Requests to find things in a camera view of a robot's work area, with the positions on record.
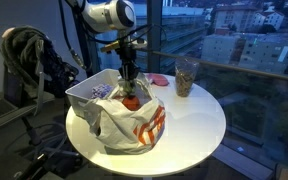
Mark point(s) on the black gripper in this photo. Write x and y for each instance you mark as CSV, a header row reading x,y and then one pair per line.
x,y
128,65

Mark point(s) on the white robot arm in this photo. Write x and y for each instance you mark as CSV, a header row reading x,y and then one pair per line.
x,y
107,15

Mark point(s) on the white plastic basket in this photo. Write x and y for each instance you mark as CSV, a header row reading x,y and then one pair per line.
x,y
84,91

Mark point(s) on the red pink flat cloth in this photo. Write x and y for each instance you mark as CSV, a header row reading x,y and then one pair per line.
x,y
158,80

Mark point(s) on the white orange plastic bag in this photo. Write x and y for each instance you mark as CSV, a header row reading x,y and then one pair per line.
x,y
124,130

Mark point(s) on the clear glass with contents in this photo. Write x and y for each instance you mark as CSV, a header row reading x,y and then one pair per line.
x,y
185,78

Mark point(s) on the vertical window mullion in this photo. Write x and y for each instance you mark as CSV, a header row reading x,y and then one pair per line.
x,y
154,33

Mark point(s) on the dark patterned garment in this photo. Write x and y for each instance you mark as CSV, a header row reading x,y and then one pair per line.
x,y
57,73

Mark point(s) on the horizontal window railing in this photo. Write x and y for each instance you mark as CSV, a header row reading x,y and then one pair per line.
x,y
234,66

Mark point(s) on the gray office chair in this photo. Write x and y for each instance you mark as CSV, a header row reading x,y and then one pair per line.
x,y
20,110

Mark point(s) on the yellowish wrist camera bar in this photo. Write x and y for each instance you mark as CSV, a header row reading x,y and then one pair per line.
x,y
117,46

